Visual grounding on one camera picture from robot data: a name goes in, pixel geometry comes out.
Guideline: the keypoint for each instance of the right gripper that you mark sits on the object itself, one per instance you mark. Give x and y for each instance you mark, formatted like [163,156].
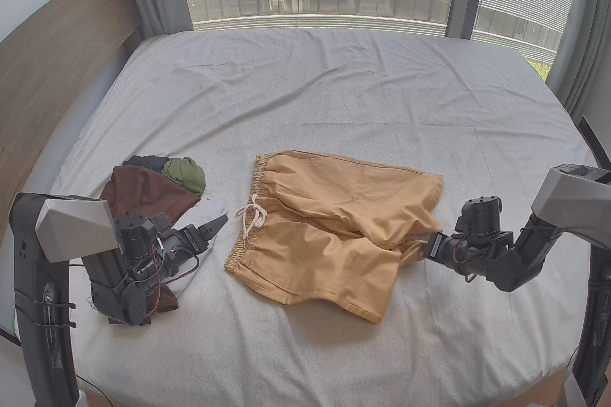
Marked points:
[448,250]

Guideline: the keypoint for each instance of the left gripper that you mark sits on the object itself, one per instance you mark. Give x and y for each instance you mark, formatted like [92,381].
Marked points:
[184,247]

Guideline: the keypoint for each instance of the tan shorts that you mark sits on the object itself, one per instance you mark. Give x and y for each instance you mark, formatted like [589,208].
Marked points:
[334,214]

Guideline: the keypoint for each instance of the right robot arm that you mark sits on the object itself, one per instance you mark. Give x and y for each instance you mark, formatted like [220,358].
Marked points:
[515,266]

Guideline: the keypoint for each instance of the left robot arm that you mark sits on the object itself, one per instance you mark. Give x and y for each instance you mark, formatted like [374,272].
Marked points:
[43,338]

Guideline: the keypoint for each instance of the bed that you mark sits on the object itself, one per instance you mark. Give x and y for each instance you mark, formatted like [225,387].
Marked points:
[334,100]

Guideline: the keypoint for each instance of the pale grey garment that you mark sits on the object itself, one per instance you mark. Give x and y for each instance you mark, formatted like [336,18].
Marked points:
[205,207]

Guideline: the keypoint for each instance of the brown garment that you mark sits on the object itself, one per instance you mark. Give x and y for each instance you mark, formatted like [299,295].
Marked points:
[143,195]

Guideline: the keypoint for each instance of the green garment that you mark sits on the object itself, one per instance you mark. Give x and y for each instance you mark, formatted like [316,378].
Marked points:
[184,176]

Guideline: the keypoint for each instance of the black garment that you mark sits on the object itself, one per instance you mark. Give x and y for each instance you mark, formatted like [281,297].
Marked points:
[143,162]

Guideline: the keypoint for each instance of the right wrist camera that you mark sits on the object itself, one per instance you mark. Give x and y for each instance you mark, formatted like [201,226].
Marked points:
[463,224]

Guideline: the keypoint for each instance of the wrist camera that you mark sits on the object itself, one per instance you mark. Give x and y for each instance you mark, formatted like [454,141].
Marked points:
[160,223]
[463,224]

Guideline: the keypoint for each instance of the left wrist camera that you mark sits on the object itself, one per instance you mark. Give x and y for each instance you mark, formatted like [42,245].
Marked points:
[160,223]

